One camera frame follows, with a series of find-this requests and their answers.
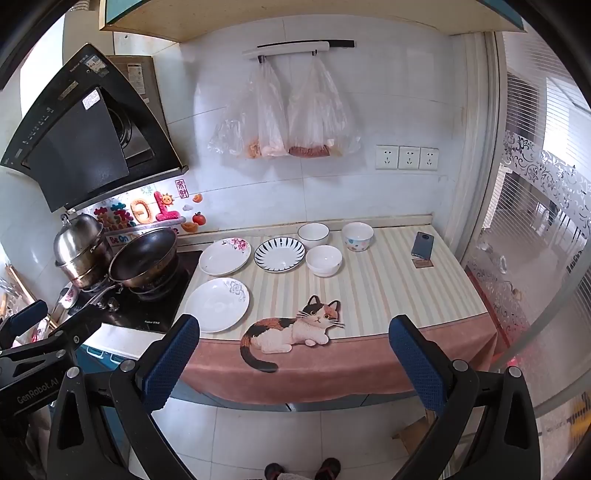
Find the teal base cabinet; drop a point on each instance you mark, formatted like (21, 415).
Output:
(207, 398)

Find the dark wok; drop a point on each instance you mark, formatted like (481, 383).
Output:
(143, 258)

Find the black induction cooktop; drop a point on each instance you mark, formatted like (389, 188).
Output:
(147, 309)

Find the white wall socket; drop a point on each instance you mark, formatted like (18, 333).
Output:
(409, 158)
(387, 157)
(429, 159)

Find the striped cat print mat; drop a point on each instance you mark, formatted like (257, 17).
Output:
(378, 304)

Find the black range hood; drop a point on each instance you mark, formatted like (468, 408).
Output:
(78, 143)

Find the person's right shoe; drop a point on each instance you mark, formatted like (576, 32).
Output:
(328, 468)

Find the white plate with blue leaves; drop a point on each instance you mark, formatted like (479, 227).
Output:
(280, 254)

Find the group of colourful wall stickers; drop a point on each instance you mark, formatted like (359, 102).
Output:
(143, 212)

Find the white plate with grey flower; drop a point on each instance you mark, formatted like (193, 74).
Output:
(214, 307)

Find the white wall rack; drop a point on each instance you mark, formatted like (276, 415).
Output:
(291, 49)

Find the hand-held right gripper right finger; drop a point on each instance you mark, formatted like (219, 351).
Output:
(415, 364)

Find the person's shoe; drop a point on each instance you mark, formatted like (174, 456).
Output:
(276, 473)
(328, 468)

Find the person's left shoe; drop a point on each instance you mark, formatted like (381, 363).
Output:
(276, 473)

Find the printed bowl with blue rim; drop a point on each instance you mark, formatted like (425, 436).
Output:
(358, 237)

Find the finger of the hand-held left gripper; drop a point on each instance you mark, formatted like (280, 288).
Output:
(27, 314)
(78, 328)

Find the steel steamer pot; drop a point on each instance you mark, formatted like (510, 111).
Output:
(81, 247)

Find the white floral pot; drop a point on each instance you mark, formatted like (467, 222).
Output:
(69, 296)

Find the white bowl with black rim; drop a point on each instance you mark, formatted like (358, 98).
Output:
(313, 234)

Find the wooden wall cabinet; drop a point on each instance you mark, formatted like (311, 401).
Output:
(277, 21)

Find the plain white bowl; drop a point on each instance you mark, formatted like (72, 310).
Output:
(323, 262)

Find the wooden rack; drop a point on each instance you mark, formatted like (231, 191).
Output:
(21, 279)

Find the clear plastic bag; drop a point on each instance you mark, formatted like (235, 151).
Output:
(249, 120)
(316, 115)

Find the white plate with pink flowers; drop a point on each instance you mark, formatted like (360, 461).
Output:
(224, 258)

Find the cardboard piece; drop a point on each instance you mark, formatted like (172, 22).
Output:
(413, 436)

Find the blue smartphone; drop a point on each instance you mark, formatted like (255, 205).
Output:
(423, 245)

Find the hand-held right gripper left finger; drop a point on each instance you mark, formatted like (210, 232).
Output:
(173, 355)

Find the frosted pattern glass door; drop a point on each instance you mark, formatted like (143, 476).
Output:
(535, 230)

